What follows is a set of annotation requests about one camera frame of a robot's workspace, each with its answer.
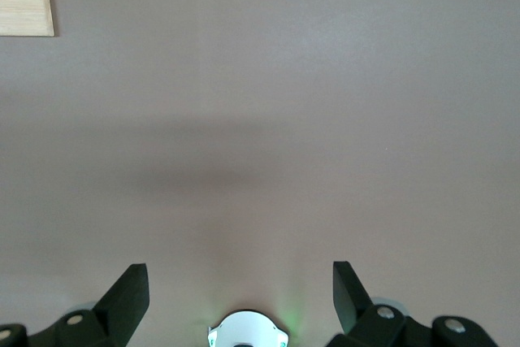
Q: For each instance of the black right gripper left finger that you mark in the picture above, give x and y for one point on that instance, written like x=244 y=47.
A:
x=122 y=306

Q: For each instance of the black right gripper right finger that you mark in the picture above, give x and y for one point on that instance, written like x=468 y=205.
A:
x=361 y=318

